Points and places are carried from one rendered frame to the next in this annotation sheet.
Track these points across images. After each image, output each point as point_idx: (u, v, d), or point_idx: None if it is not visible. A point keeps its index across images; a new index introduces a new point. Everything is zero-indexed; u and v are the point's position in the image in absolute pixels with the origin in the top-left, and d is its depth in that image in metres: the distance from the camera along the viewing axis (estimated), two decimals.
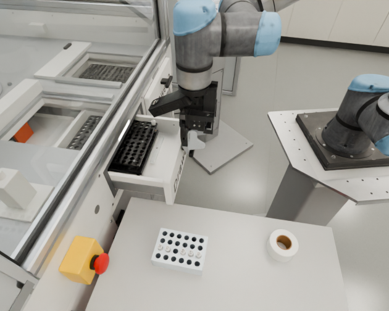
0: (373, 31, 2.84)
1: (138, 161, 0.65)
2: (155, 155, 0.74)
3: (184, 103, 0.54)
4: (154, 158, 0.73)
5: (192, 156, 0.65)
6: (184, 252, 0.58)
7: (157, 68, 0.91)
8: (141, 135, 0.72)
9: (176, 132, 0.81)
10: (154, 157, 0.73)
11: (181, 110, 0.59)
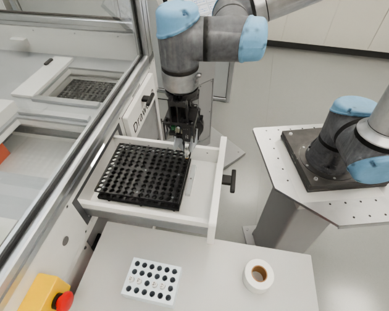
0: (368, 36, 2.82)
1: (176, 198, 0.61)
2: (190, 187, 0.70)
3: None
4: (189, 190, 0.69)
5: (234, 192, 0.62)
6: (155, 284, 0.56)
7: (139, 85, 0.89)
8: (176, 166, 0.69)
9: (209, 160, 0.77)
10: (189, 189, 0.69)
11: None
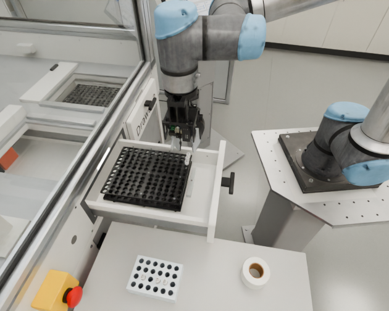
0: (366, 39, 2.85)
1: (178, 199, 0.65)
2: (191, 189, 0.73)
3: None
4: (190, 191, 0.73)
5: (233, 193, 0.65)
6: (158, 280, 0.60)
7: (141, 90, 0.93)
8: (178, 169, 0.72)
9: (209, 163, 0.81)
10: (190, 190, 0.73)
11: None
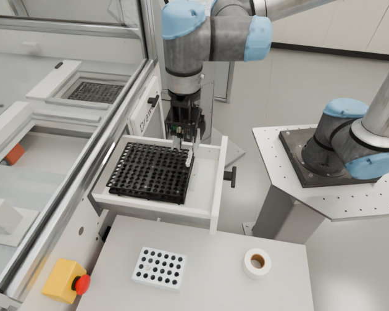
0: (365, 38, 2.87)
1: (182, 192, 0.67)
2: (194, 182, 0.75)
3: None
4: (193, 186, 0.75)
5: (234, 187, 0.67)
6: (186, 163, 0.72)
7: (145, 87, 0.95)
8: (181, 163, 0.74)
9: (210, 158, 0.83)
10: (193, 184, 0.75)
11: None
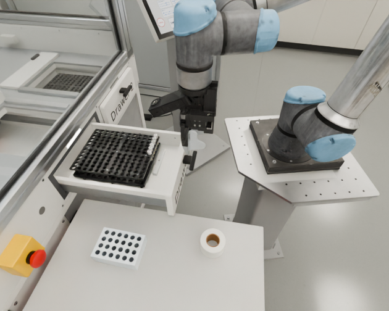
0: (354, 36, 2.90)
1: (142, 175, 0.69)
2: (157, 167, 0.78)
3: (184, 103, 0.55)
4: (157, 170, 0.77)
5: (192, 170, 0.70)
6: (149, 148, 0.75)
7: (117, 78, 0.97)
8: (144, 149, 0.77)
9: (177, 145, 0.86)
10: (157, 169, 0.77)
11: (181, 110, 0.59)
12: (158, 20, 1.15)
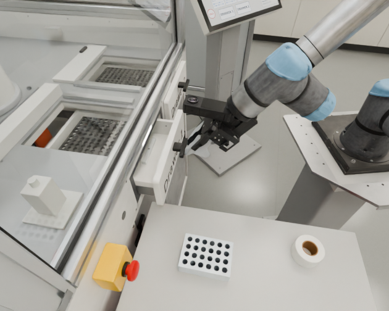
0: (378, 33, 2.83)
1: None
2: (147, 156, 0.74)
3: (223, 118, 0.56)
4: (146, 158, 0.74)
5: (183, 157, 0.66)
6: None
7: (175, 71, 0.91)
8: None
9: (168, 134, 0.82)
10: (146, 157, 0.74)
11: (210, 119, 0.59)
12: (209, 11, 1.09)
